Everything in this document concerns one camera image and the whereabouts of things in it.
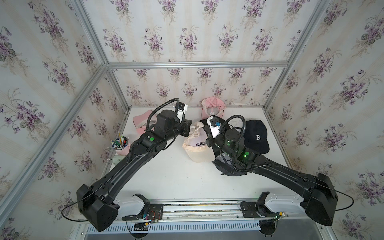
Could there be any beige baseball cap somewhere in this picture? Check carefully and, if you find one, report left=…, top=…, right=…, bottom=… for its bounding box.
left=183, top=122, right=216, bottom=163

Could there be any black cap white letter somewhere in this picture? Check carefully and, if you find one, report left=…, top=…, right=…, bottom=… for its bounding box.
left=244, top=120, right=270, bottom=154

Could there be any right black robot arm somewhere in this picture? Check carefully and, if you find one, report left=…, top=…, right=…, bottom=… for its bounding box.
left=204, top=115, right=340, bottom=226

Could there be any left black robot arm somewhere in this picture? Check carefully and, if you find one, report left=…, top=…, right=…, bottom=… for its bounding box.
left=75, top=98, right=192, bottom=232

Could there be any dark grey baseball cap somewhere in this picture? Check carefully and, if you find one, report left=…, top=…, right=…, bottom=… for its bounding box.
left=212, top=156, right=247, bottom=177

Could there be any pink cap left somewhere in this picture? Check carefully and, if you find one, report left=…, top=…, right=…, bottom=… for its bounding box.
left=133, top=110, right=153, bottom=135

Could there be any pink pen holder cup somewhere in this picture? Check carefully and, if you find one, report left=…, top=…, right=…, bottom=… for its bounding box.
left=111, top=134, right=131, bottom=156

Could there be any small green white bottle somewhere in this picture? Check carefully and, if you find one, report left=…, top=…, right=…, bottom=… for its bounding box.
left=112, top=155, right=124, bottom=166

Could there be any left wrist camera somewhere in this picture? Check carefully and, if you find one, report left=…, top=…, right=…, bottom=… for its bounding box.
left=177, top=102, right=188, bottom=124

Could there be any pink cap back wall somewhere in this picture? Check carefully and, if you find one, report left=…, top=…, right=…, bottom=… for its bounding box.
left=201, top=97, right=226, bottom=120

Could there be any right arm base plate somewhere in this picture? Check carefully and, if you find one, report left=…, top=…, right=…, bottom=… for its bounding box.
left=240, top=201, right=285, bottom=220

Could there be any aluminium mounting rail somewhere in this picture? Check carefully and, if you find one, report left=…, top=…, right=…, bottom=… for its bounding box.
left=90, top=195, right=308, bottom=229

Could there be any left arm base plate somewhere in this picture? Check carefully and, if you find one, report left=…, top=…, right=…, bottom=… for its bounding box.
left=122, top=204, right=164, bottom=223

